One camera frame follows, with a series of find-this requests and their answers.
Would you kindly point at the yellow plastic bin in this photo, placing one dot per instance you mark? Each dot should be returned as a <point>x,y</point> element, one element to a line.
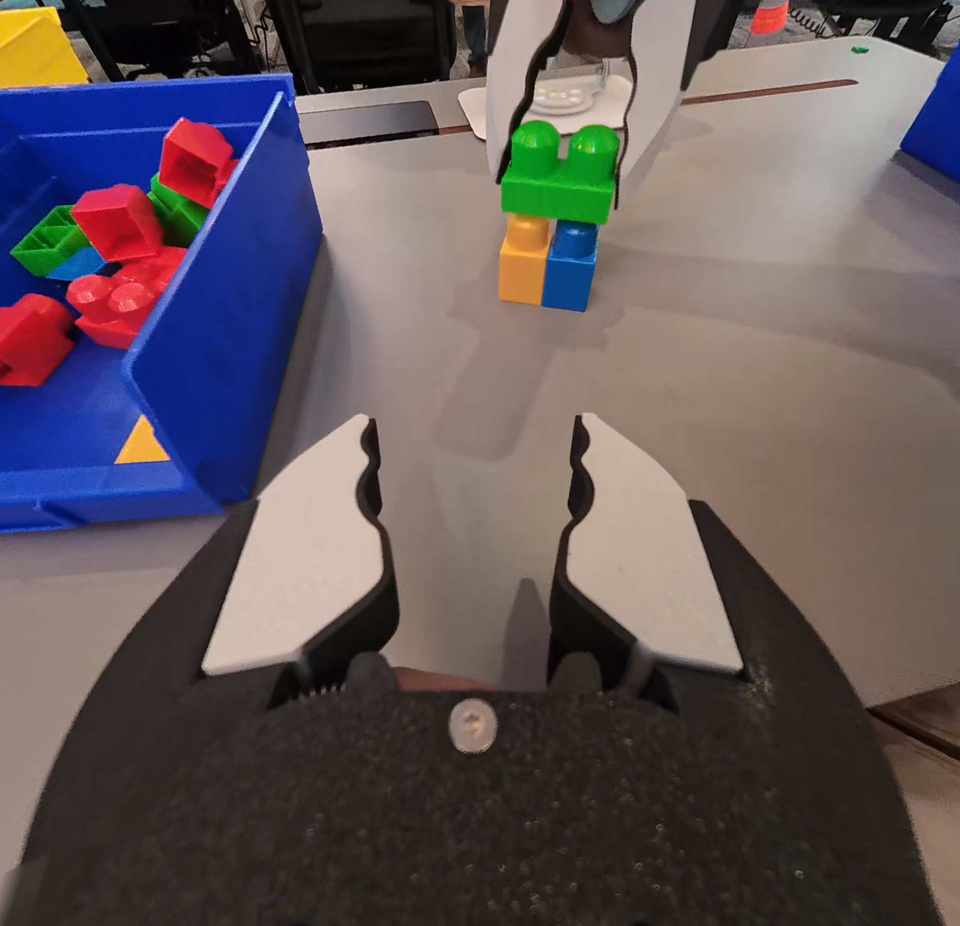
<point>37,48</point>

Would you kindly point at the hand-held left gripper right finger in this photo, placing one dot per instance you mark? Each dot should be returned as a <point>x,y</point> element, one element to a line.
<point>645,566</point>

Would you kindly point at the person's right hand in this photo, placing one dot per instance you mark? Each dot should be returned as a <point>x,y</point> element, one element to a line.
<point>592,40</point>

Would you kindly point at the pile of mixed blocks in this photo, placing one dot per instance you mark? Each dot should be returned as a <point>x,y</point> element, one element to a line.
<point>120,228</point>

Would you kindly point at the green two-stud block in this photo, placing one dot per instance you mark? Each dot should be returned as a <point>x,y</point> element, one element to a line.
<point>555,194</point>

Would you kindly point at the blue single-stud block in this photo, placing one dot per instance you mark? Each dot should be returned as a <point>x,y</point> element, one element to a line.
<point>570,281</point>

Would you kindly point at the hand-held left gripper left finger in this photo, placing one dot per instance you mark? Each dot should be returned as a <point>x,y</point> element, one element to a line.
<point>300,566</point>

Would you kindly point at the orange traffic cone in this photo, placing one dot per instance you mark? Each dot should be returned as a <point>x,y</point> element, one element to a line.
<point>772,7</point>

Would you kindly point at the yellow single-stud block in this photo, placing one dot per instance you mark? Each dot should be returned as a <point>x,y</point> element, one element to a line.
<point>521,273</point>

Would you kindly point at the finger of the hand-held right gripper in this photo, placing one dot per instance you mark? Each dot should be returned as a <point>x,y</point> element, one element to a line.
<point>660,63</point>
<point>517,48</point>

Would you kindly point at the black mesh office chair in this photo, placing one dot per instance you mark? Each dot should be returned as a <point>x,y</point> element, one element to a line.
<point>360,25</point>

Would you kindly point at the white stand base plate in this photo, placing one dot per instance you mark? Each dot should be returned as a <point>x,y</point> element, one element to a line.
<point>472,112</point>

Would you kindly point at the flat table hatch cover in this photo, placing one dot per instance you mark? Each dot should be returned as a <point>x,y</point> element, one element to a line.
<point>367,121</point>

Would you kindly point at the blue plastic bin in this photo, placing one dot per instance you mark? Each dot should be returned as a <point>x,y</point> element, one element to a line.
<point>934,123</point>
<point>225,303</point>

